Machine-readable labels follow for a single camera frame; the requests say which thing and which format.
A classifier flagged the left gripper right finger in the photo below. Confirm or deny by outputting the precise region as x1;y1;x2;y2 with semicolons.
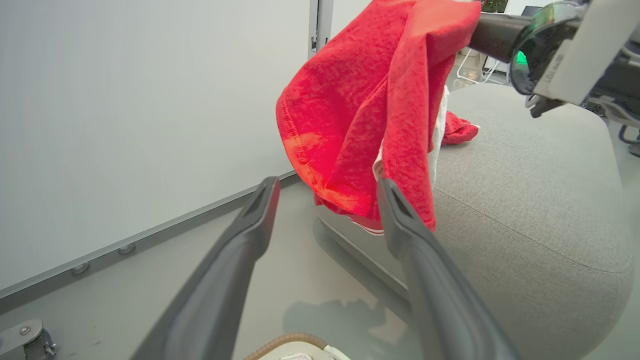
376;178;523;360

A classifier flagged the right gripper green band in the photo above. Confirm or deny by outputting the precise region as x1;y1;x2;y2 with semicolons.
469;0;640;107

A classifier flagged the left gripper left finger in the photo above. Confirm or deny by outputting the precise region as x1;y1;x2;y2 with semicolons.
131;176;281;360

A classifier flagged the red and white garment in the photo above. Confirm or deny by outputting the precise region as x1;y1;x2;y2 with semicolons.
276;0;482;236

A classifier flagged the grey upholstered seat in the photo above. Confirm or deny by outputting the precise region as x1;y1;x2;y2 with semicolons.
315;82;636;360

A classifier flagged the wicker laundry basket white liner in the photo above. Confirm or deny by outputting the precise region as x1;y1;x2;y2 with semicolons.
243;333;351;360

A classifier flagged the grey partition foot with caster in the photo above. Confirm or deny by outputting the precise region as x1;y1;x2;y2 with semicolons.
0;319;57;360

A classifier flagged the white wire rack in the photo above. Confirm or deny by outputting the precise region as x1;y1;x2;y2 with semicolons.
456;47;507;85

